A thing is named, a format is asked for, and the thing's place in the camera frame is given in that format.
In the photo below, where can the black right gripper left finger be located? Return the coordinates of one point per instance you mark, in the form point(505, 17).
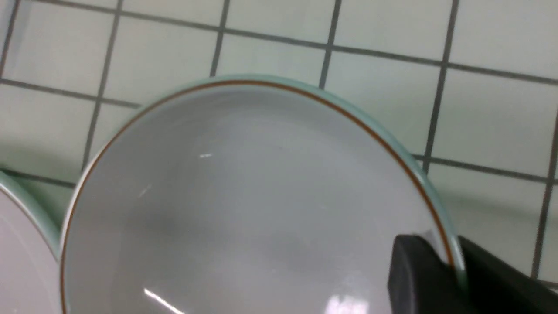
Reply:
point(420, 283)

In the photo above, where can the light blue bowl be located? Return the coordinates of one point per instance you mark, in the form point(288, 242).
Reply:
point(247, 194)

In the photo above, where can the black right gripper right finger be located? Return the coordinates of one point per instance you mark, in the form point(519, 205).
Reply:
point(495, 287)

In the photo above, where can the light blue plate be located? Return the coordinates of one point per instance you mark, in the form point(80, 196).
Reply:
point(29, 253)

